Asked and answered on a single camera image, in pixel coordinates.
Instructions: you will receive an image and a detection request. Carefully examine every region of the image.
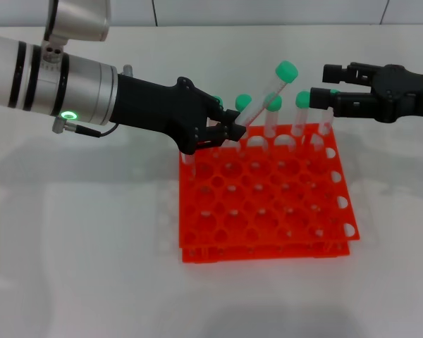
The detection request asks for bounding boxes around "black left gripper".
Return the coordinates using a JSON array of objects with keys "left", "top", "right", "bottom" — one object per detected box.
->
[{"left": 111, "top": 73, "right": 247, "bottom": 156}]

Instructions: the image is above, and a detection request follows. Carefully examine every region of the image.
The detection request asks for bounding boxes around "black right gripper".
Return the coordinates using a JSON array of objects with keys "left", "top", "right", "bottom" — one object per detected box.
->
[{"left": 310, "top": 62, "right": 423, "bottom": 123}]

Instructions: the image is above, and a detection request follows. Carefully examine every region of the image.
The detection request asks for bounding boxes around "orange test tube rack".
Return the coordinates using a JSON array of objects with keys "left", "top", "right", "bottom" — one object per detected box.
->
[{"left": 178, "top": 123, "right": 360, "bottom": 264}]

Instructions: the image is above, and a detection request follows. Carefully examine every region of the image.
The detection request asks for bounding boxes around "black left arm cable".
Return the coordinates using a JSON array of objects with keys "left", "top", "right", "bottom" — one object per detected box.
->
[{"left": 52, "top": 115, "right": 119, "bottom": 139}]

